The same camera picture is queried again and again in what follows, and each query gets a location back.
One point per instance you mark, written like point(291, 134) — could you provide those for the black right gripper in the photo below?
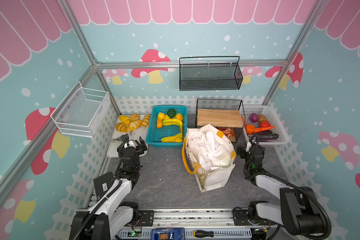
point(252, 148)

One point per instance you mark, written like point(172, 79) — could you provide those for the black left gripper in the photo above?
point(140, 148)

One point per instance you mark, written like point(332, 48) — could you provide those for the white canvas tote bag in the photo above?
point(206, 181)

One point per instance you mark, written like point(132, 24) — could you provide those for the white plastic grocery bag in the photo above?
point(209, 148)

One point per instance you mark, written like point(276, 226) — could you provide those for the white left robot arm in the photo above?
point(111, 213)

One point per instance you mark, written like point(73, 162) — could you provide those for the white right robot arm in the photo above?
point(298, 212)

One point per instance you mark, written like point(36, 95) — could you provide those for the dark eggplant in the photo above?
point(266, 137)

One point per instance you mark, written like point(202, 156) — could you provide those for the orange carrot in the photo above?
point(262, 129)

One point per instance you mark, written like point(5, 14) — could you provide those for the white bread tray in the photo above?
point(116, 138)

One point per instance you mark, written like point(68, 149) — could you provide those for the orange bell pepper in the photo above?
point(250, 129)

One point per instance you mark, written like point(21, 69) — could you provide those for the bread loaf pile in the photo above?
point(132, 122)

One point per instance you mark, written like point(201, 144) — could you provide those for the red pepper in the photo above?
point(265, 124)

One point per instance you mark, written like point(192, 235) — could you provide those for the red snack packet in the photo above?
point(228, 132)

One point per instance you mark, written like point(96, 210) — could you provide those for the purple onion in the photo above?
point(254, 118)

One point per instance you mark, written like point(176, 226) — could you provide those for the brown potato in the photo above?
point(261, 118)

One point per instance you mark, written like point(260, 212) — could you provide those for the white plastic vegetable basket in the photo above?
point(272, 117)

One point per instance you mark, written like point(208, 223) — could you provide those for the teal plastic fruit basket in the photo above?
point(154, 134)

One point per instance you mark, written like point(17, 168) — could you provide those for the black mesh wooden shelf rack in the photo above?
point(220, 113)

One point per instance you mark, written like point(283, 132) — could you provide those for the yellow lemon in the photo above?
point(161, 116)

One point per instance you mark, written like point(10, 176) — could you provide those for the green avocado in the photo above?
point(171, 113)

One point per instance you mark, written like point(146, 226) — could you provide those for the black orange screwdriver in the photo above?
point(211, 234)

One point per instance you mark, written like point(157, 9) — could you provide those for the white wall wire basket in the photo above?
point(81, 111)

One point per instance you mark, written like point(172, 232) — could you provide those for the blue box on rail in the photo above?
point(168, 234)

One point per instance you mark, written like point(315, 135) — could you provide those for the black wall mesh basket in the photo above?
point(215, 73)

